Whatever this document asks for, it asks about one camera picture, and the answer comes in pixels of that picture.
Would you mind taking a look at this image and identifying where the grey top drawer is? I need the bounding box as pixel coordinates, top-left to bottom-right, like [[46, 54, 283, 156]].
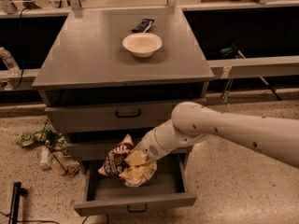
[[46, 100, 181, 133]]

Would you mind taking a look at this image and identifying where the brown chip bag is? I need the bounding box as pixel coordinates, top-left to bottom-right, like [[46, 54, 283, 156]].
[[98, 134, 144, 188]]

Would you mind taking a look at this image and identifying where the clear plastic bottle left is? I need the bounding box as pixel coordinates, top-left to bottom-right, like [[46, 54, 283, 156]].
[[0, 47, 21, 77]]

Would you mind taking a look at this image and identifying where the dark snack bar wrapper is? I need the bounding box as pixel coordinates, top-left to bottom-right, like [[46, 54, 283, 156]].
[[132, 19, 154, 33]]

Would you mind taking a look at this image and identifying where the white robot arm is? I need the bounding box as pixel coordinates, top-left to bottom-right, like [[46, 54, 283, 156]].
[[120, 102, 299, 187]]

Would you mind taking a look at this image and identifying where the green object under bench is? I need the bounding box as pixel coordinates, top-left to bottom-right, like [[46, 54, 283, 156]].
[[221, 46, 245, 59]]

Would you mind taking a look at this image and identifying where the white paper bowl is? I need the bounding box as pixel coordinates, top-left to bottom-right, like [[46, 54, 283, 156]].
[[122, 33, 163, 58]]

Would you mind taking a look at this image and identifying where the grey open bottom drawer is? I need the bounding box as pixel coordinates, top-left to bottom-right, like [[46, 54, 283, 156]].
[[74, 153, 196, 217]]

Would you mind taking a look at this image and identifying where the plastic bottle on floor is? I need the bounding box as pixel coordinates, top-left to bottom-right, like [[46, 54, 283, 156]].
[[39, 140, 50, 171]]

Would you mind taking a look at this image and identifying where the green snack bag floor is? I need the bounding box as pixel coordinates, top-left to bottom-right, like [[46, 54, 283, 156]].
[[17, 131, 50, 147]]

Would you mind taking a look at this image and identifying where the grey drawer cabinet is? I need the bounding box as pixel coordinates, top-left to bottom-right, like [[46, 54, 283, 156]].
[[32, 7, 215, 170]]

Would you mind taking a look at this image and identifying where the grey middle drawer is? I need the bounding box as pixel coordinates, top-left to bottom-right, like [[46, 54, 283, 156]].
[[65, 134, 196, 161]]

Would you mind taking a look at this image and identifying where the black stand on floor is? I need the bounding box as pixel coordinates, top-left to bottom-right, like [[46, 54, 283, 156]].
[[8, 181, 28, 224]]

